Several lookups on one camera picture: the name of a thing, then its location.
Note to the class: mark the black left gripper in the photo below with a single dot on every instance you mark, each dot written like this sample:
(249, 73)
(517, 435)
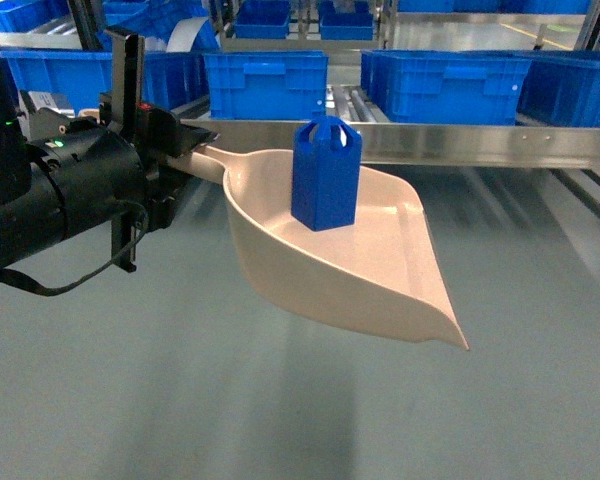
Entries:
(160, 135)

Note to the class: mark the blue plastic block part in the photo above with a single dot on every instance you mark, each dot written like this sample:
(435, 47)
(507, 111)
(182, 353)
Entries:
(325, 173)

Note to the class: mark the beige plastic dustpan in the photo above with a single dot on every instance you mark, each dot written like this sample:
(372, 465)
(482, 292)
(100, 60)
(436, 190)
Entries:
(378, 276)

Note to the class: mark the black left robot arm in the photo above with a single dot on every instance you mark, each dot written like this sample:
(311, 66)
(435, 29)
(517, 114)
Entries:
(113, 168)

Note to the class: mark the steel shelf rack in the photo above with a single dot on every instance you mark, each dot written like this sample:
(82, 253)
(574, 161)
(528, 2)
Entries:
(571, 154)

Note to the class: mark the blue plastic crate far left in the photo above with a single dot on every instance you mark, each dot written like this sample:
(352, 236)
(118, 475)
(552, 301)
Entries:
(170, 80)

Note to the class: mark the blue plastic crate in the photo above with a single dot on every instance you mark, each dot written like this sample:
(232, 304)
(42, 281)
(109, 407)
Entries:
(562, 88)
(170, 80)
(267, 85)
(439, 87)

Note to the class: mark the white roll sheet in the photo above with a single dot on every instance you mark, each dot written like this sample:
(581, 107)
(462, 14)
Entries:
(184, 35)

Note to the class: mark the blue plastic crate far right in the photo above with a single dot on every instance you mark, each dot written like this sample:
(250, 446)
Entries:
(562, 88)

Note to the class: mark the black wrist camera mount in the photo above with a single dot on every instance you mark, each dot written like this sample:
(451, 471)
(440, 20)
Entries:
(128, 49)

